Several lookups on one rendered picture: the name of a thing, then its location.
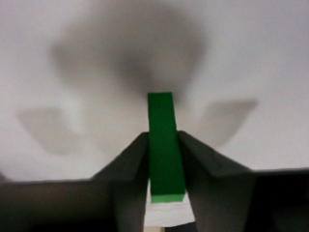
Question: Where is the green rectangular block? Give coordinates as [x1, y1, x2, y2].
[148, 92, 186, 204]

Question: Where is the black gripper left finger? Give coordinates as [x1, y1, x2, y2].
[0, 131, 150, 232]

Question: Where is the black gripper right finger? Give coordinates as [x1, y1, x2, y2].
[178, 130, 309, 232]

